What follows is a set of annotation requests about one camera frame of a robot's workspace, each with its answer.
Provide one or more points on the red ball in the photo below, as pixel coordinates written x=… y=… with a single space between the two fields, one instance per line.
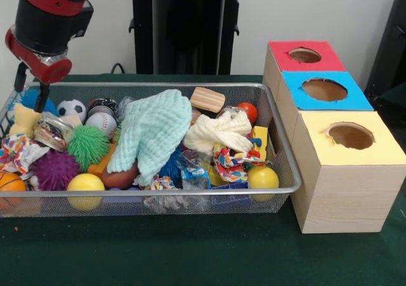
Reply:
x=249 y=110

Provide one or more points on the dark green table cloth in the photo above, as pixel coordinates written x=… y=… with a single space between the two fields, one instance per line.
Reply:
x=190 y=251

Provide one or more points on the clear plastic jar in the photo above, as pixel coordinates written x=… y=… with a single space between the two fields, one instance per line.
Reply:
x=52 y=132

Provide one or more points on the blue spiky puffer toy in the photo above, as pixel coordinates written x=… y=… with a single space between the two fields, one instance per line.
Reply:
x=30 y=96

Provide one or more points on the yellow plush duck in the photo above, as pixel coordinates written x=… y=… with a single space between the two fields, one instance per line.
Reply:
x=23 y=119

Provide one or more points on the wooden box with three holes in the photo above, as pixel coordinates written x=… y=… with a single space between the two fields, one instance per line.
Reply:
x=345 y=191

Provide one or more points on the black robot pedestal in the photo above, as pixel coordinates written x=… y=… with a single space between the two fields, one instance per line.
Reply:
x=177 y=38

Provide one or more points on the clear mesh bin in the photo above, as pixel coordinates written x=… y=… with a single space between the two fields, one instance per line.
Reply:
x=279 y=165

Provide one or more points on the yellow ball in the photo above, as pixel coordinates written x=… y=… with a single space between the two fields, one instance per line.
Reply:
x=85 y=184
x=263 y=178

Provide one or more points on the black chair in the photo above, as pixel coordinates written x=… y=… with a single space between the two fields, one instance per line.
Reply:
x=390 y=51

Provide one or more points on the mint green cloth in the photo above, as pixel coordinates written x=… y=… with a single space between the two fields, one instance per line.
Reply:
x=152 y=133

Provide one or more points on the striped wooden block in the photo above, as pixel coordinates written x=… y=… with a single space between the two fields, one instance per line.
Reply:
x=207 y=99

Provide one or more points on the orange toy basketball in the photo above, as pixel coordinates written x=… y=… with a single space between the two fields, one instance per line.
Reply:
x=11 y=183

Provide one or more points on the cream cloth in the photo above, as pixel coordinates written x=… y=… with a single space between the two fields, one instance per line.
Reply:
x=219 y=133

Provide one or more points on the white toy baseball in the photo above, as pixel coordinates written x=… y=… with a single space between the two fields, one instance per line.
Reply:
x=101 y=122

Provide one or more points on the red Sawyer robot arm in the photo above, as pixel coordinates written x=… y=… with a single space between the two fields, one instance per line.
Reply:
x=47 y=23

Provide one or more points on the polka dot cloth toy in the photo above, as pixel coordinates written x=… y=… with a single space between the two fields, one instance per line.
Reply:
x=19 y=153
x=233 y=164

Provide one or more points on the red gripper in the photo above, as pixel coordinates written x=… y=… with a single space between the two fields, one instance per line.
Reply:
x=54 y=70

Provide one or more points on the green spiky puffer toy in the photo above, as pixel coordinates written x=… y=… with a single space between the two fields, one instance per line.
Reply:
x=89 y=146

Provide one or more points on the toy soccer ball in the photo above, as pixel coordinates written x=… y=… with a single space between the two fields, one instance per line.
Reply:
x=72 y=108

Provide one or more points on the purple spiky ball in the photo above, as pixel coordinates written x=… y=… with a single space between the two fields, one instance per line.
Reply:
x=55 y=170

